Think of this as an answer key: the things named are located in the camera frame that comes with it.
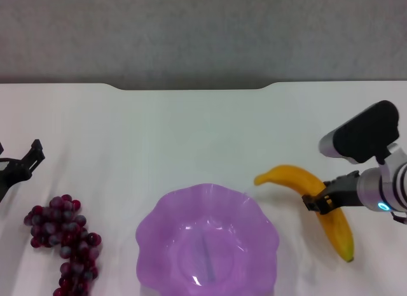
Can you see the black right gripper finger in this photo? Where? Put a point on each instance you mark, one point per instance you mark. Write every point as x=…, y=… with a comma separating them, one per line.
x=319, y=203

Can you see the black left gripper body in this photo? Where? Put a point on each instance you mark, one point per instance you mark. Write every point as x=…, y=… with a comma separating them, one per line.
x=12, y=172

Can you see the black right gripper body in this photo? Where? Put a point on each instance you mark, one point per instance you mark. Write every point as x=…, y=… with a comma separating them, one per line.
x=346, y=191

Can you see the yellow plastic banana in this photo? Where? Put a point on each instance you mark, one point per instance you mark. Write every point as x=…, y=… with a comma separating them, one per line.
x=295, y=176

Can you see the dark red grape bunch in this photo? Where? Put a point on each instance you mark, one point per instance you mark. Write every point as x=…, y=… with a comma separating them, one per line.
x=63, y=226

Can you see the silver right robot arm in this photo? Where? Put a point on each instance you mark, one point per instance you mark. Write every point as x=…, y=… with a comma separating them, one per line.
x=388, y=187

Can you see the purple wavy plastic bowl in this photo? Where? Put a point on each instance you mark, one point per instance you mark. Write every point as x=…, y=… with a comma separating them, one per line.
x=178, y=219

